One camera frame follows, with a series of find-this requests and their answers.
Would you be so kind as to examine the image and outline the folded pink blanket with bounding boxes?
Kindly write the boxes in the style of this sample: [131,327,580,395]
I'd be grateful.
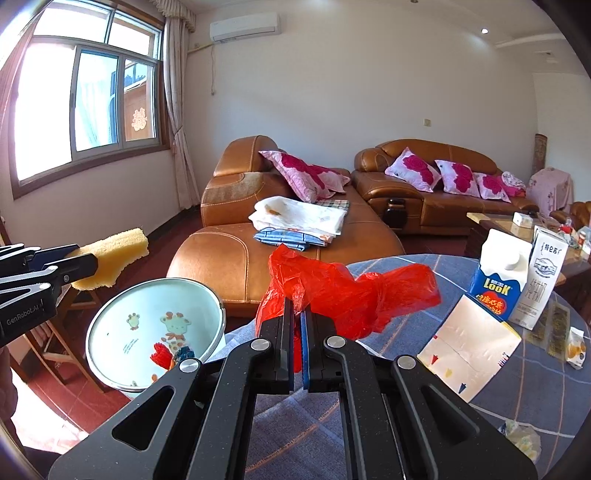
[501,171,527,198]

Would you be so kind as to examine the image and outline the brown leather armchair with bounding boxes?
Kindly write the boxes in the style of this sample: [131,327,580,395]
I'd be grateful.
[549,200,591,232]

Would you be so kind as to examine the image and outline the folded white and blue cloths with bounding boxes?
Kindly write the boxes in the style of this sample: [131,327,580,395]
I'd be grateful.
[248,196,348,245]

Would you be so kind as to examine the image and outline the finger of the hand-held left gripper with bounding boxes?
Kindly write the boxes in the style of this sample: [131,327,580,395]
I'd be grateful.
[0,253,100,298]
[0,244,83,278]

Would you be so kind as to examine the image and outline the red plastic bag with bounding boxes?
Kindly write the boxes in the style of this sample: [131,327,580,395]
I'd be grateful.
[255,244,441,372]

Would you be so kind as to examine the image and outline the pink floral cover cloth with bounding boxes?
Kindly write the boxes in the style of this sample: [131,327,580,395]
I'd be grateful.
[526,167,574,217]

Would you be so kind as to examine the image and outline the brown leather chaise sofa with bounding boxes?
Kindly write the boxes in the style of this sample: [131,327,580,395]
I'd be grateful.
[166,135,407,319]

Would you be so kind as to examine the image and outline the window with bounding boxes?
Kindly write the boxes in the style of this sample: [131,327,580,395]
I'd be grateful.
[9,0,169,199]

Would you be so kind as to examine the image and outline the yellow sponge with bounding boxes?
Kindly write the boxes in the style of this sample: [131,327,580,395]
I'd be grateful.
[69,227,150,291]

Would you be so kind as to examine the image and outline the wooden chair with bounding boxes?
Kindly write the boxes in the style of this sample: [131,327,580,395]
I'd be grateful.
[23,277,105,393]

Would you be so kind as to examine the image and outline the flattened white paper box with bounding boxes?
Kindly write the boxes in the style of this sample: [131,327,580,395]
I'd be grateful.
[417,293,522,403]

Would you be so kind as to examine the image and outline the white basin with cartoon print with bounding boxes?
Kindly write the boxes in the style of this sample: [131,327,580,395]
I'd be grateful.
[85,277,227,394]

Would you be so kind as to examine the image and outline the brown leather long sofa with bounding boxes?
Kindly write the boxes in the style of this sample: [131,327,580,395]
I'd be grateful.
[353,138,541,237]

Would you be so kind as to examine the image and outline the crumpled clear wrapper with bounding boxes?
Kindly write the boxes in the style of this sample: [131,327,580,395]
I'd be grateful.
[501,418,542,462]

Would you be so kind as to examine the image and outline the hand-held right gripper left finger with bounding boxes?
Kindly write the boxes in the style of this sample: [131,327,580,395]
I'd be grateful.
[48,298,301,480]

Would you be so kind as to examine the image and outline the white milk carton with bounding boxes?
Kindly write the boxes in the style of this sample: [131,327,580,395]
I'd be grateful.
[508,224,570,330]

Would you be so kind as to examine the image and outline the white snack packet orange print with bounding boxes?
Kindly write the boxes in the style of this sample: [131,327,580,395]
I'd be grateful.
[564,326,591,370]

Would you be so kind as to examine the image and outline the blue milk carton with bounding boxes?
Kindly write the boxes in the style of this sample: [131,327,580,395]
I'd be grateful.
[468,228,534,324]

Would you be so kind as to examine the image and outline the white air conditioner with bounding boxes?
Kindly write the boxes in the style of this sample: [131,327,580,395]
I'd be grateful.
[209,12,281,44]

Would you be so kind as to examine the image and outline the pink floral pillow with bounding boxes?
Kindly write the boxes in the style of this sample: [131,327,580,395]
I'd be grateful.
[384,147,441,193]
[473,172,512,203]
[257,150,352,203]
[434,159,482,197]

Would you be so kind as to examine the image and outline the beige curtain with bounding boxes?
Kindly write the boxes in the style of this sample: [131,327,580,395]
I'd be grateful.
[154,0,200,210]

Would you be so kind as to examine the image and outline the wooden coffee table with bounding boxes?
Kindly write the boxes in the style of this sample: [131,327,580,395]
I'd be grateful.
[464,211,591,296]

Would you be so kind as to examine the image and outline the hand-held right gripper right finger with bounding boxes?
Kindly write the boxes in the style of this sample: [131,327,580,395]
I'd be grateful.
[300,311,539,480]

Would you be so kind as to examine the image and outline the blue striped cloth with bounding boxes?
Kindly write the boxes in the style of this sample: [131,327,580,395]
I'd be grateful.
[253,226,324,252]

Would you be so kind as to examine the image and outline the green patterned packet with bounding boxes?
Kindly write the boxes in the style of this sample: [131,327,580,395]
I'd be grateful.
[526,300,573,357]

